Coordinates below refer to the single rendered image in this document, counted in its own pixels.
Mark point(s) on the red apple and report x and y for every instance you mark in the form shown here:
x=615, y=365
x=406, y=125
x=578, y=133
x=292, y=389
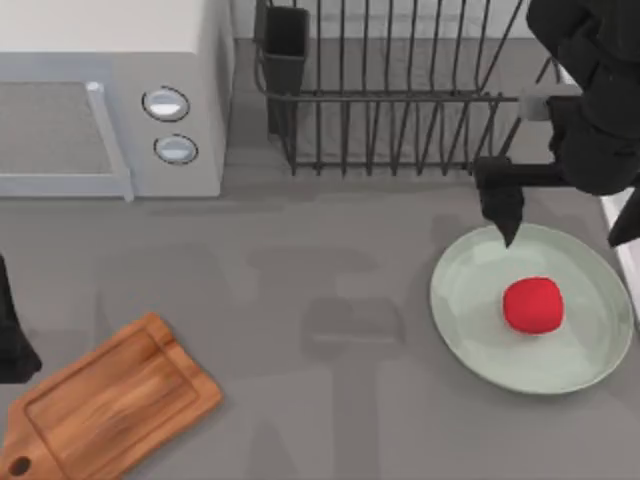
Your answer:
x=533, y=305

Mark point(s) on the pale green plate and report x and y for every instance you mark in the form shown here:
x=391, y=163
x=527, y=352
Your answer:
x=475, y=320

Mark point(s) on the black utensil holder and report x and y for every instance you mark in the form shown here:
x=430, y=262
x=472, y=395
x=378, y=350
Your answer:
x=285, y=45

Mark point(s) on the small microwave knob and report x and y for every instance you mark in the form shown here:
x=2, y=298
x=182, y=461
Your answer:
x=175, y=149

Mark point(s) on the large microwave knob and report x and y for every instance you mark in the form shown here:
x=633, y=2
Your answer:
x=166, y=104

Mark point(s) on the pale microwave oven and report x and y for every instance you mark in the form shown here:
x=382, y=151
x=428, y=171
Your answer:
x=165, y=40

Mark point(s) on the wooden cutting board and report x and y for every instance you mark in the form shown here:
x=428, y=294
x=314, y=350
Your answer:
x=110, y=400

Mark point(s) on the microwave glass door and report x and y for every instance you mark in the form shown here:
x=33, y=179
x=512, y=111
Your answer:
x=45, y=130

